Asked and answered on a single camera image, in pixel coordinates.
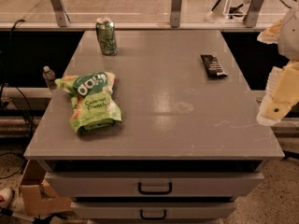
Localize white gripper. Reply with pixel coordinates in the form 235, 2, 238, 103
256, 7, 299, 126

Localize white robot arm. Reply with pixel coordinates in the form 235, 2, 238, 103
256, 7, 299, 126

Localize green soda can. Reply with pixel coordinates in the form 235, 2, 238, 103
95, 17, 118, 55

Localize green coconut crunch snack bag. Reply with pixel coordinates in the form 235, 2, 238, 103
55, 72, 122, 133

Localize small clear plastic bottle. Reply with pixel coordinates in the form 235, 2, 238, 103
43, 66, 57, 91

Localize grey lower drawer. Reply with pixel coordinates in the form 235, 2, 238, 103
71, 203, 235, 220

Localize grey drawer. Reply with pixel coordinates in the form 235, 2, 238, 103
45, 172, 263, 198
71, 203, 235, 220

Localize grey upper drawer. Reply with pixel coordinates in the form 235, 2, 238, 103
45, 172, 263, 198

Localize grey horizontal pipe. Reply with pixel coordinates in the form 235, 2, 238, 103
3, 87, 51, 98

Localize brown cardboard box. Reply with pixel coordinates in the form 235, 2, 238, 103
19, 161, 71, 216

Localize white and red shoe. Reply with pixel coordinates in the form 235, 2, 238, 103
0, 188, 14, 208

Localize right metal window bracket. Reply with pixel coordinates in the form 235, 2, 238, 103
243, 0, 264, 28

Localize metal window bracket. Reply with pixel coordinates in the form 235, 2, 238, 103
50, 0, 70, 27
170, 0, 182, 28
243, 0, 264, 28

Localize middle metal window bracket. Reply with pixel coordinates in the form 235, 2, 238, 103
170, 0, 182, 28

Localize black upper drawer handle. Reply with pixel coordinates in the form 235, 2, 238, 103
137, 182, 173, 195

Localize black drawer handle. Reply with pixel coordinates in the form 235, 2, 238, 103
139, 210, 167, 220
137, 182, 173, 195

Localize black lower drawer handle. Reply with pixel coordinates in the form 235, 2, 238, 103
139, 210, 167, 220

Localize left metal window bracket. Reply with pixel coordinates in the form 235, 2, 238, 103
50, 0, 70, 27

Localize black cable left side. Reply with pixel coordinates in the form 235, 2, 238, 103
0, 18, 36, 138

